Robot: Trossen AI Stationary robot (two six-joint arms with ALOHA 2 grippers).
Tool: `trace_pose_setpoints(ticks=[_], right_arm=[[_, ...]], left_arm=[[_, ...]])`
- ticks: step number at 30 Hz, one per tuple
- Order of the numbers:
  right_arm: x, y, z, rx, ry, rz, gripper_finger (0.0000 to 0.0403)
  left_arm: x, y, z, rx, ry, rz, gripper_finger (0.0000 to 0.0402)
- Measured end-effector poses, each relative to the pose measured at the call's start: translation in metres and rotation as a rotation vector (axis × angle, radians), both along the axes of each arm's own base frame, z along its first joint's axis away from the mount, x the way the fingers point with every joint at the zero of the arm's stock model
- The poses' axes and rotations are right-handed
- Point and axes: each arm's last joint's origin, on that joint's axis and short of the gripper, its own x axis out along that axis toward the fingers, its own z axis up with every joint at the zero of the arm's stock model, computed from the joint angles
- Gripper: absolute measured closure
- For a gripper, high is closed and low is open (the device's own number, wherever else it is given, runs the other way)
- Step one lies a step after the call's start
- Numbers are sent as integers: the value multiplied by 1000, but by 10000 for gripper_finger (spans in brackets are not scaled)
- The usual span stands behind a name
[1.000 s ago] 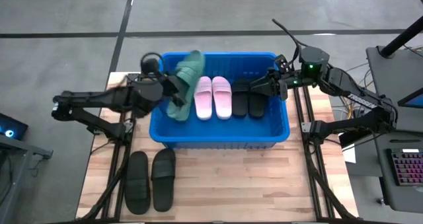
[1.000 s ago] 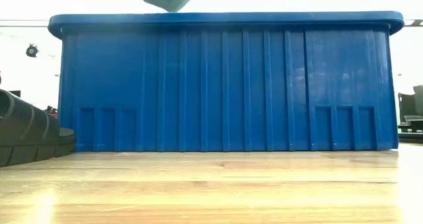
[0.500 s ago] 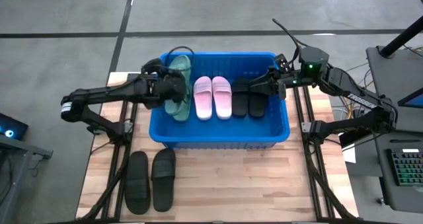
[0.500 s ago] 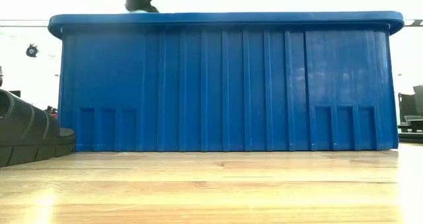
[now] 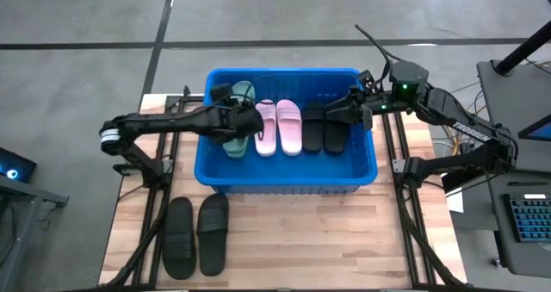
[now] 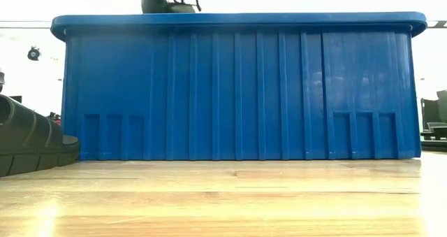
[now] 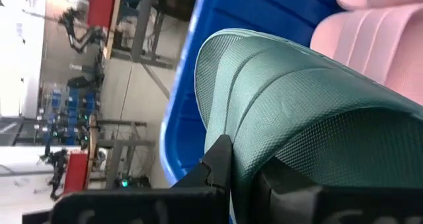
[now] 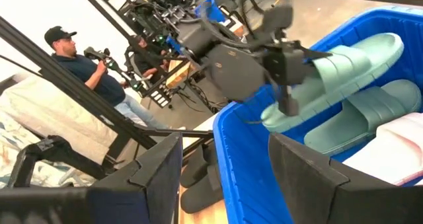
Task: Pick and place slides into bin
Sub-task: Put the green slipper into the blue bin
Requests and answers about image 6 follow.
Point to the black foam slide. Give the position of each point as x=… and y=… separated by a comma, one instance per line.
x=28, y=139

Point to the blue plastic bin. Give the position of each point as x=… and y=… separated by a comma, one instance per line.
x=244, y=90

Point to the small round black device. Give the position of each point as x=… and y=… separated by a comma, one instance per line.
x=34, y=53

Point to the red box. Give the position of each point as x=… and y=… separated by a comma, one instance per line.
x=58, y=121

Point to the black background monitor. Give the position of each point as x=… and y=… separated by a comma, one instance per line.
x=16, y=99

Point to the dark grey background equipment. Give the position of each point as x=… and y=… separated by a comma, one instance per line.
x=436, y=111

